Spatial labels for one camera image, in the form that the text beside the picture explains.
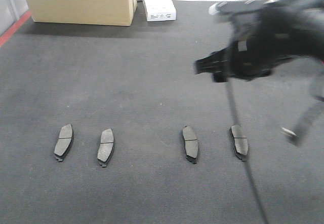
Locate grey brake pad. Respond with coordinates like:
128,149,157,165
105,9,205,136
54,124,74,162
97,128,114,168
182,126,199,164
229,124,249,161

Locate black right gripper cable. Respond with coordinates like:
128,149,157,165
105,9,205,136
224,78,270,224

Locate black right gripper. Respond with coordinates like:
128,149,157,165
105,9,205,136
194,3,300,83

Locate black conveyor belt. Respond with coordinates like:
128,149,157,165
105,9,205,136
1,0,323,223

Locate white long box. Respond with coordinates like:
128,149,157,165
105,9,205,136
142,0,176,22

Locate brown cardboard box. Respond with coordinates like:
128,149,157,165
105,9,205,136
26,0,137,26

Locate red conveyor frame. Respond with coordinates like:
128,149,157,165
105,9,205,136
0,0,324,65

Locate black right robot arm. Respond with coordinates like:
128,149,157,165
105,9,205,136
194,0,323,82

